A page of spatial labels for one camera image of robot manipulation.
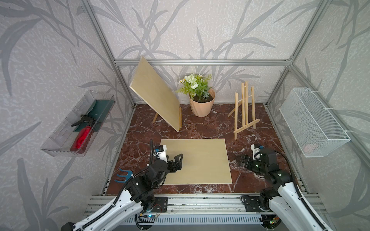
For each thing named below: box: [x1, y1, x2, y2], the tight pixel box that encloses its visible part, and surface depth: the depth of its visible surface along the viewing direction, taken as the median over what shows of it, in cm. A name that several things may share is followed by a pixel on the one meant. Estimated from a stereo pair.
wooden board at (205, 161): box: [160, 138, 233, 185], surface depth 91 cm
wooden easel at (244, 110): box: [227, 80, 261, 140], surface depth 94 cm
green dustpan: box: [73, 99, 116, 132], surface depth 69 cm
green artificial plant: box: [175, 73, 213, 103], surface depth 95 cm
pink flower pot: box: [189, 88, 216, 117], surface depth 106 cm
